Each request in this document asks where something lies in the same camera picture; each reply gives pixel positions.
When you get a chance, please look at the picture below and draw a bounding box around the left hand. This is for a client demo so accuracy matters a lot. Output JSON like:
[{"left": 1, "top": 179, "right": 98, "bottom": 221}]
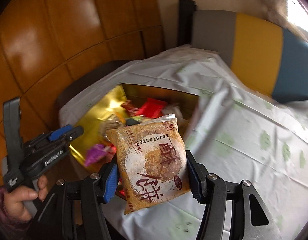
[{"left": 4, "top": 175, "right": 48, "bottom": 222}]

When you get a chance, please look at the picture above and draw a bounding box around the beige curtain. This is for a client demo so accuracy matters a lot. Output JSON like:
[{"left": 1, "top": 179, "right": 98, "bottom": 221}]
[{"left": 254, "top": 0, "right": 305, "bottom": 41}]

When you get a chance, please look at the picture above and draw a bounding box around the orange oat snack packet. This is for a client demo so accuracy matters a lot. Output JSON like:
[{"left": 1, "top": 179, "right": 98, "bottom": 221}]
[{"left": 99, "top": 113, "right": 126, "bottom": 138}]

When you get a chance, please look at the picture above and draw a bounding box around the red flat packet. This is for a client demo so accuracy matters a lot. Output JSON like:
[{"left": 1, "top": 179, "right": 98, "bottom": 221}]
[{"left": 137, "top": 98, "right": 167, "bottom": 119}]

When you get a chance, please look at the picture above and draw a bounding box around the wooden wardrobe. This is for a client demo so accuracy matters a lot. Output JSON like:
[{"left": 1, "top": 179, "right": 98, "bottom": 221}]
[{"left": 0, "top": 0, "right": 164, "bottom": 185}]

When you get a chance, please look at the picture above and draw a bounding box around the window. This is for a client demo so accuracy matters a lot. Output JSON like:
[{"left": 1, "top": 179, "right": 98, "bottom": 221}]
[{"left": 287, "top": 0, "right": 308, "bottom": 32}]

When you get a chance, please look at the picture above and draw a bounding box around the red gold gift box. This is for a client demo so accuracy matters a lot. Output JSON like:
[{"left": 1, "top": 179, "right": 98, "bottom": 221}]
[{"left": 70, "top": 83, "right": 199, "bottom": 173}]

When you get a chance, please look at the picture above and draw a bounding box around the grey yellow blue chair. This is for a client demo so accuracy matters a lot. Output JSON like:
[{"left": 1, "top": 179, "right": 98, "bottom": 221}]
[{"left": 191, "top": 10, "right": 308, "bottom": 103}]

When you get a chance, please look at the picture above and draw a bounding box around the brown pastry snack packet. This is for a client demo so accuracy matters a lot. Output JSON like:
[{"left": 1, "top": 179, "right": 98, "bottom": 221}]
[{"left": 106, "top": 114, "right": 190, "bottom": 214}]

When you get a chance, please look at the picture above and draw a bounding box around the white green-patterned tablecloth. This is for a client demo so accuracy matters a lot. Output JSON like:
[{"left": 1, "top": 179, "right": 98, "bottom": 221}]
[{"left": 59, "top": 46, "right": 308, "bottom": 239}]

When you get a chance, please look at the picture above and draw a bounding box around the purple candy packet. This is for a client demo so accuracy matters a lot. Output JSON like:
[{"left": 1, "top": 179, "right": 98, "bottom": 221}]
[{"left": 84, "top": 144, "right": 113, "bottom": 167}]

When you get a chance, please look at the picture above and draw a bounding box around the red snack packet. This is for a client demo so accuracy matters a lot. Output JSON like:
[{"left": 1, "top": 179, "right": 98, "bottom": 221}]
[{"left": 121, "top": 100, "right": 139, "bottom": 116}]

